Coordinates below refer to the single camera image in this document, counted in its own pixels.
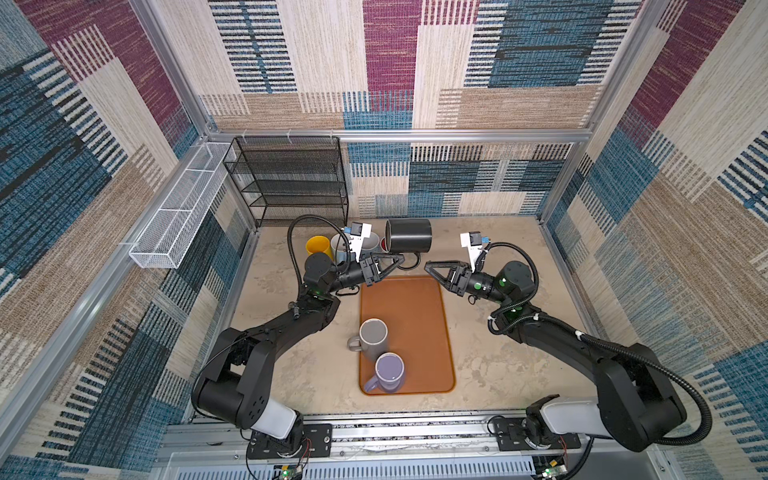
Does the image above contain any yellow mug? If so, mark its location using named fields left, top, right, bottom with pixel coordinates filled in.
left=305, top=235, right=334, bottom=260

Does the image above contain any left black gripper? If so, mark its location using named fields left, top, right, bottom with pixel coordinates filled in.
left=324, top=255, right=400, bottom=299

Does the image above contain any black wire shelf rack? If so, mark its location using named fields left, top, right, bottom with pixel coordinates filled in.
left=223, top=136, right=349, bottom=227

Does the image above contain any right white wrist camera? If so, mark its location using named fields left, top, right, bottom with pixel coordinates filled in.
left=460, top=231, right=490, bottom=272

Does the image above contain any light blue mug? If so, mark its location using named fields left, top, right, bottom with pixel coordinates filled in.
left=330, top=232, right=350, bottom=265

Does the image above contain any aluminium mounting rail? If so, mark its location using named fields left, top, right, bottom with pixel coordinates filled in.
left=150, top=410, right=674, bottom=479

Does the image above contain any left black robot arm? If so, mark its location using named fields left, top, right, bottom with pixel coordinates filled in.
left=191, top=214, right=405, bottom=458

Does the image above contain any white wire mesh basket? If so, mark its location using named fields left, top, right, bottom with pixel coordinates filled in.
left=129, top=142, right=229, bottom=269

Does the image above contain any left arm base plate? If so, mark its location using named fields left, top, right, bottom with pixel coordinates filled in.
left=246, top=423, right=333, bottom=460

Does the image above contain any black mug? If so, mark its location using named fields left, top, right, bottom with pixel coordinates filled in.
left=385, top=218, right=432, bottom=271

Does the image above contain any grey mug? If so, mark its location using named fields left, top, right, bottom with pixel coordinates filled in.
left=347, top=318, right=389, bottom=363

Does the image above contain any purple mug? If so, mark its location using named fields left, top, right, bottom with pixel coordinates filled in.
left=363, top=352, right=405, bottom=394

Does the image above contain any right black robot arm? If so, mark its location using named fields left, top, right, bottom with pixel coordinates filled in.
left=425, top=242, right=713, bottom=452

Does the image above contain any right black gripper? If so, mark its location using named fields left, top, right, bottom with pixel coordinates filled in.
left=424, top=259, right=508, bottom=305

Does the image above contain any teal blue mug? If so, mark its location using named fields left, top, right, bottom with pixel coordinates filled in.
left=362, top=232, right=381, bottom=252

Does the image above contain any brown plastic tray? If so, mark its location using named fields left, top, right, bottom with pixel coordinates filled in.
left=360, top=276, right=456, bottom=395

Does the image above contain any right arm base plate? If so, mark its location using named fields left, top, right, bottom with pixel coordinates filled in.
left=486, top=415, right=582, bottom=452

